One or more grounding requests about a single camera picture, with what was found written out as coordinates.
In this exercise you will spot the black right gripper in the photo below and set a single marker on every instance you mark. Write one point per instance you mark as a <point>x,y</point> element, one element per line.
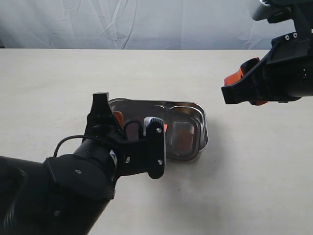
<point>284,74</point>

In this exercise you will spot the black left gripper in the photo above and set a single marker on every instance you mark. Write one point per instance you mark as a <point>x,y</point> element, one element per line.
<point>99,146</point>

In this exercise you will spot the dark transparent box lid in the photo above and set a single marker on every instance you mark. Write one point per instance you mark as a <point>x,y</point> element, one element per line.
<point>181,132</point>

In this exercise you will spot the yellow toy cheese block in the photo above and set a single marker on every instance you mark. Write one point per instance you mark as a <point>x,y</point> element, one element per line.
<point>185,139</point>

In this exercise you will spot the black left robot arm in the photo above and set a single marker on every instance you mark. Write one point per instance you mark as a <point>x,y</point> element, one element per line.
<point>64,195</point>

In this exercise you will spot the stainless steel lunch box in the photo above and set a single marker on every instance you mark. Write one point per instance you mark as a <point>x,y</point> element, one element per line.
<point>190,137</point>

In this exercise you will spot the blue-grey backdrop cloth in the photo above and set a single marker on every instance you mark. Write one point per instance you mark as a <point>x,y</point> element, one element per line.
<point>135,24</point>

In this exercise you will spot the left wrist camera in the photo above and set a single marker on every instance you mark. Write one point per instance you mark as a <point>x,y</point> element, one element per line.
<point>146,154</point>

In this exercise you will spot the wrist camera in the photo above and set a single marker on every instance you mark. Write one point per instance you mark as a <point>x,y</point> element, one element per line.
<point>146,154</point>
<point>275,11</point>

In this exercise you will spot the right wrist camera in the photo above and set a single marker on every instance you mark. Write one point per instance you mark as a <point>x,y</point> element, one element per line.
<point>275,11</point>

